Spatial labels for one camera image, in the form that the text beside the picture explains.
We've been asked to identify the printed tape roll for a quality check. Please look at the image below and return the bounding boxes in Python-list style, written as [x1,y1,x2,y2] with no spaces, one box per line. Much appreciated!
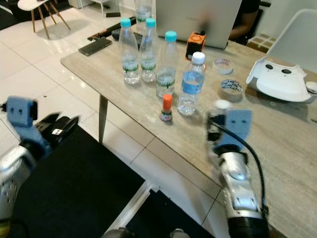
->
[219,78,244,100]

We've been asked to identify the small orange-cap bottle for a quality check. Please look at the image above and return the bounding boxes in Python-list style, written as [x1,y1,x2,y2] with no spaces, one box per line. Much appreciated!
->
[159,93,175,122]

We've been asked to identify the clear tape roll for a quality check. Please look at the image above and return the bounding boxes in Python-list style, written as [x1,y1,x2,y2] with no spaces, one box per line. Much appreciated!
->
[213,58,234,75]

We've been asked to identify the light wood-look table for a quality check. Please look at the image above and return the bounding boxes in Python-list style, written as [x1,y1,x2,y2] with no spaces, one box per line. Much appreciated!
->
[60,30,317,238]

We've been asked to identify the black floor mat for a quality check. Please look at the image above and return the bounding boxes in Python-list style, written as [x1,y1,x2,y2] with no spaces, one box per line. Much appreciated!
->
[7,126,147,238]

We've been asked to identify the teal-cap clear water bottle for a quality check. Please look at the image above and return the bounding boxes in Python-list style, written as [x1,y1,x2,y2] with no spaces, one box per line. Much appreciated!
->
[155,31,179,98]
[134,0,153,23]
[139,17,159,83]
[119,17,140,85]

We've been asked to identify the black smartphone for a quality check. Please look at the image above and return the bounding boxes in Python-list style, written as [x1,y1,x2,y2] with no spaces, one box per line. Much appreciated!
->
[78,37,113,57]

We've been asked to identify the white plastic device shell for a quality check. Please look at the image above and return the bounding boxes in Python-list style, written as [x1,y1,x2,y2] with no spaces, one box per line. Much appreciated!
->
[247,57,313,103]

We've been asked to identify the orange and black device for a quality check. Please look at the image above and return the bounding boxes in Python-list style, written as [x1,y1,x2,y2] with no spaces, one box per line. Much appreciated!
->
[185,31,206,60]

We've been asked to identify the grey right robot leg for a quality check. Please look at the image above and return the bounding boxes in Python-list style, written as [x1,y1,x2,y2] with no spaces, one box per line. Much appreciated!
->
[168,228,191,238]

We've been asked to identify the grey robot leg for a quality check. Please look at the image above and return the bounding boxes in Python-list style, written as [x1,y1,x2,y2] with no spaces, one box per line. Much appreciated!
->
[102,227,129,238]
[168,228,191,238]

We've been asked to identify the grey laptop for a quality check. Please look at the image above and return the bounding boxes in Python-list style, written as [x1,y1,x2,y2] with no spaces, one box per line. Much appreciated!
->
[155,0,242,49]

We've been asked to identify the grey left robot leg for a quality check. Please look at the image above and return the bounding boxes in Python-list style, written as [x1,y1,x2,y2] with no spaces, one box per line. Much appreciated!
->
[102,227,129,238]

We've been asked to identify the person in black shirt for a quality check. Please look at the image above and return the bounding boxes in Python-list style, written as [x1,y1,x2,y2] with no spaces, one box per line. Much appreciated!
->
[230,0,261,43]

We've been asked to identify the white chair wooden legs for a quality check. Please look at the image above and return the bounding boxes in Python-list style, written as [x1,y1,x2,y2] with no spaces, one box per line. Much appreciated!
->
[17,0,72,40]

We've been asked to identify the white plastic chair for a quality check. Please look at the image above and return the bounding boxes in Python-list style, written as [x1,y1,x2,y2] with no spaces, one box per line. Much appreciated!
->
[266,8,317,75]

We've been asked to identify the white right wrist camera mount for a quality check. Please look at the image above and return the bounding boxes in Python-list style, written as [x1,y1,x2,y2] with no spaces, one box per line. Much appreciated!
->
[213,110,253,154]

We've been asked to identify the long black metal rail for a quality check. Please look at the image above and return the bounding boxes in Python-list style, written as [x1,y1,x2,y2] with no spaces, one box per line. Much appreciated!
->
[88,17,124,41]

